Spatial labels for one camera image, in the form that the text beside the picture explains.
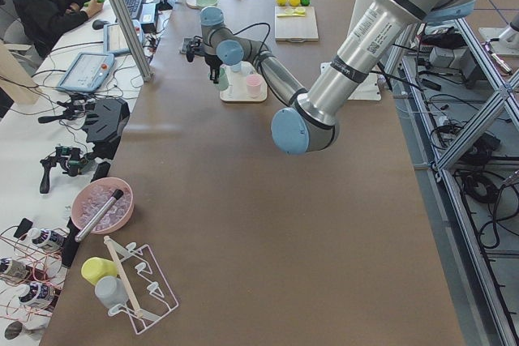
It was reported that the cream rabbit tray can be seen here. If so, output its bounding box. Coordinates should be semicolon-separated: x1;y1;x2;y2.
220;62;268;103

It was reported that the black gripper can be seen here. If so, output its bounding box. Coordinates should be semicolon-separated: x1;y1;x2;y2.
185;36;221;82

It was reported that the white wire cup rack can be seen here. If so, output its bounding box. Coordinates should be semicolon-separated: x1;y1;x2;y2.
104;236;180;335

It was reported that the grey cup on rack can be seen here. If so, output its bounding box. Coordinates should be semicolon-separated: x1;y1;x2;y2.
95;276;129;309

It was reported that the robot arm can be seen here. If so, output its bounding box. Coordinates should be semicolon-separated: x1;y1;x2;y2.
186;0;475;155

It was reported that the blue cup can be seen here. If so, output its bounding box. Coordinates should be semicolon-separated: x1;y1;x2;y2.
229;62;242;73

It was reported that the yellow cup on rack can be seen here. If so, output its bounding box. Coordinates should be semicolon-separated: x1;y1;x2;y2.
81;257;118;285

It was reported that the grey folded cloth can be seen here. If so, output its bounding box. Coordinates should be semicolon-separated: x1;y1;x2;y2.
179;37;191;54

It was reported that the blue teach pendant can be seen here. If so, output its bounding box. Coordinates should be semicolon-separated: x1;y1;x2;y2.
103;19;144;56
56;52;115;93

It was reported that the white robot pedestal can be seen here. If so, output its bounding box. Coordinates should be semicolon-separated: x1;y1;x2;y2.
332;0;383;100

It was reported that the aluminium frame post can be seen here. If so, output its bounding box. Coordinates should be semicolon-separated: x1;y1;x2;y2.
109;0;152;82

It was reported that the light green bowl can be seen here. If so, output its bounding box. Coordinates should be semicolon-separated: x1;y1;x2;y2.
195;0;218;10

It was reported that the computer mouse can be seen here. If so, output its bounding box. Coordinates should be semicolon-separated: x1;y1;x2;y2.
92;19;110;31

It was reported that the metal tube black tip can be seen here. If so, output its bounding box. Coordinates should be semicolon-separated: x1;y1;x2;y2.
75;189;124;242

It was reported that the wooden stand base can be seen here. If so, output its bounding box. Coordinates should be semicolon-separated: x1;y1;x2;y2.
185;0;199;10

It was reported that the pink cup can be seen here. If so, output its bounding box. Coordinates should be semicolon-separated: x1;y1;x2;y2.
246;74;263;98

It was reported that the green cup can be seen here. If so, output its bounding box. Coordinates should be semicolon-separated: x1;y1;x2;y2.
213;66;229;92

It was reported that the wooden cutting board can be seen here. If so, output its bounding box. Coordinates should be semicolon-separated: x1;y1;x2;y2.
274;6;319;42

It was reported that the pink bowl with ice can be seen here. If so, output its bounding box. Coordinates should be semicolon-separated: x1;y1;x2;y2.
71;177;135;235

